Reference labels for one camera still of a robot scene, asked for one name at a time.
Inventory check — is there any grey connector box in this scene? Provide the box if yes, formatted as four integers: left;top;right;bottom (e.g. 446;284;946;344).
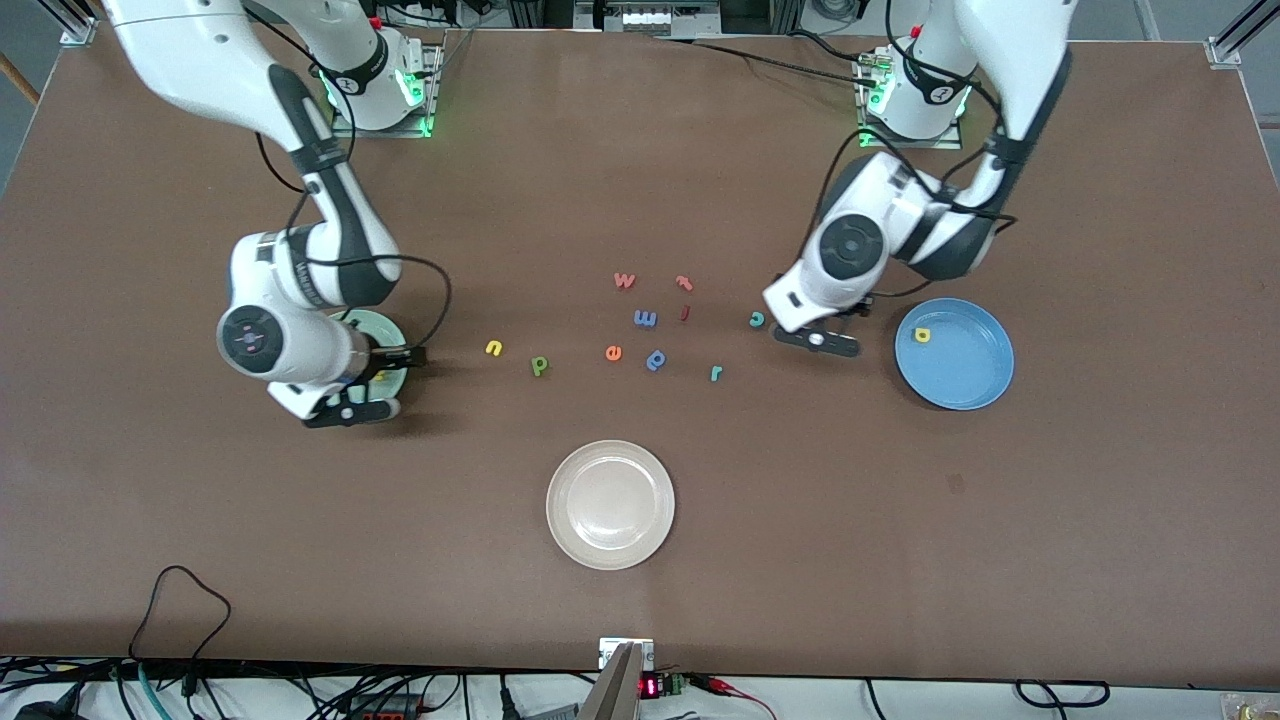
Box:
575;0;721;36

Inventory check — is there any thin black looped cable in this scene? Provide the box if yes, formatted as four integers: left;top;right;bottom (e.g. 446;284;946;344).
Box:
128;565;233;663

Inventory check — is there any black oval cable loop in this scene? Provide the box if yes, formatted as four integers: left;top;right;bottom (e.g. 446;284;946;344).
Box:
1015;679;1111;707

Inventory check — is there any aluminium frame post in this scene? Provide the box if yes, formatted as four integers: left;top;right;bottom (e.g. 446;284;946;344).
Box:
1205;0;1280;67
38;0;101;47

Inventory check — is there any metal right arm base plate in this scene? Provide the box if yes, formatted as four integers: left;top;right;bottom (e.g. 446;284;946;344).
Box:
330;40;435;139

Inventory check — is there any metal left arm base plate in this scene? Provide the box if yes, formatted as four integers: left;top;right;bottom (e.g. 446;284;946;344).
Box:
857;55;963;151

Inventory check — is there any long black table cable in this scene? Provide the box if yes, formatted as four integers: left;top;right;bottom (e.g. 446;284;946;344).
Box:
650;36;881;89

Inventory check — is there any brown wooden stick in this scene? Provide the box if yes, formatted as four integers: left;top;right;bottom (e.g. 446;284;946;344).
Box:
0;50;41;106

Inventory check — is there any red wire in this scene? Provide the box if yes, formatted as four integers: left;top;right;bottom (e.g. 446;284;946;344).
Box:
690;676;779;720

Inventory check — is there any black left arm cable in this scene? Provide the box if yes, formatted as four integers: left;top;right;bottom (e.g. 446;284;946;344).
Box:
808;0;1019;301

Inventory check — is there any green plate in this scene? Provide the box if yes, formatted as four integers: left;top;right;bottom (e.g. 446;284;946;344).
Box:
335;308;409;401

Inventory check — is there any blue plate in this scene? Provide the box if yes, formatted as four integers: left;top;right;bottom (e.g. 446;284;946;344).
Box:
895;298;1015;411

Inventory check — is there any silver camera mast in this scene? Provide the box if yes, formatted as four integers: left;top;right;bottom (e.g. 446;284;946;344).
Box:
578;642;646;720

